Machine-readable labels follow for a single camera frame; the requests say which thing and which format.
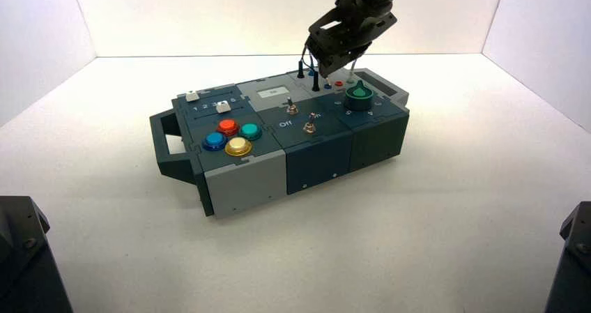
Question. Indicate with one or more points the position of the teal push button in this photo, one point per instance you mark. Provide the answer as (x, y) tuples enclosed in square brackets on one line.
[(250, 131)]

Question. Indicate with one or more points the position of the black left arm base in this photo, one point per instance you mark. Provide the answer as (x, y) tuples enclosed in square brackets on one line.
[(23, 264)]

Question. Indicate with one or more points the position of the metal toggle switch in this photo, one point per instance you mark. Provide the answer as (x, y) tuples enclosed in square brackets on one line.
[(309, 128), (291, 110)]

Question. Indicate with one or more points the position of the green rotary knob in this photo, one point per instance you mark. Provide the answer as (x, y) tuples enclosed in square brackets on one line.
[(358, 98)]

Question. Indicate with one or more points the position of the yellow push button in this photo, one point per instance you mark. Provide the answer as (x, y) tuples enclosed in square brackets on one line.
[(238, 146)]

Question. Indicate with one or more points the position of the blue push button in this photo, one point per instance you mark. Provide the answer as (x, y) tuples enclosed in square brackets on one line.
[(214, 140)]

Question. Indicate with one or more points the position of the small white display screen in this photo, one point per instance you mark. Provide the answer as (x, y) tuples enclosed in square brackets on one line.
[(274, 93)]

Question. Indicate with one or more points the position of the dark blue grey control box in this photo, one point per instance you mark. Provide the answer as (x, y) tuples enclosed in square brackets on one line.
[(314, 158)]

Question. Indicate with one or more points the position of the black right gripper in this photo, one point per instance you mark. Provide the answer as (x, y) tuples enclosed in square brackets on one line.
[(355, 34)]

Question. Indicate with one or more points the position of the orange push button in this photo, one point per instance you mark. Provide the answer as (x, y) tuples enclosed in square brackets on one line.
[(227, 127)]

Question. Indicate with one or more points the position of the plain white slider knob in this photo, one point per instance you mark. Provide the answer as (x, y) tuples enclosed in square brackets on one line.
[(192, 96)]

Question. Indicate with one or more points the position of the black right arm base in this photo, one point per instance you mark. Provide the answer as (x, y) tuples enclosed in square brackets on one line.
[(575, 274)]

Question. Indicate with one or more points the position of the white slider knob blue mark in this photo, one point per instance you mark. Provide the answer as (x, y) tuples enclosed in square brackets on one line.
[(223, 107)]

